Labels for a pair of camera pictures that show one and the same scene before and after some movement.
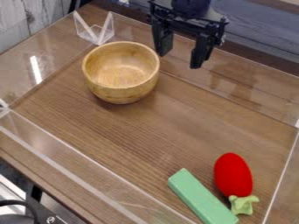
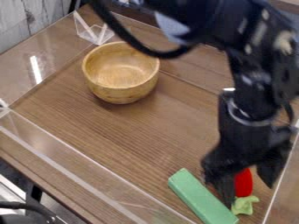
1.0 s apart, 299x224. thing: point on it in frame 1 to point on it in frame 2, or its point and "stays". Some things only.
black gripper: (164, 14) to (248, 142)
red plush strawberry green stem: (234, 180) stays
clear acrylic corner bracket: (98, 34) stays
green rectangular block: (201, 199) stays
